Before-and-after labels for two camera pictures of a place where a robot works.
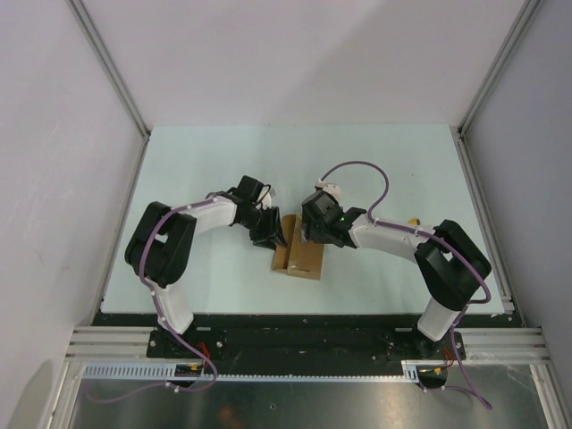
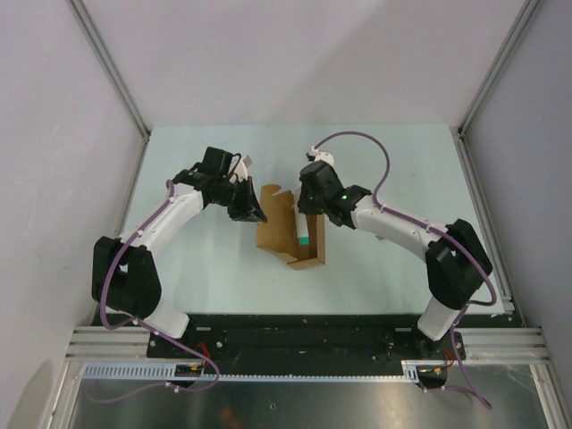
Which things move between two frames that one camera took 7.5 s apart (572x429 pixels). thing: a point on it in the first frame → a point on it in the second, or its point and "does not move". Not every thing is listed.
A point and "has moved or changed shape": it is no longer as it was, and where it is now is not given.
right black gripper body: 315,231 → 311,204
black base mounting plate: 264,344 does not move
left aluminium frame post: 80,12 does not move
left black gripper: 272,233 → 250,210
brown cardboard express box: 298,258 has moved or changed shape
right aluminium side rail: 484,218 does not move
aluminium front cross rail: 483,346 does not move
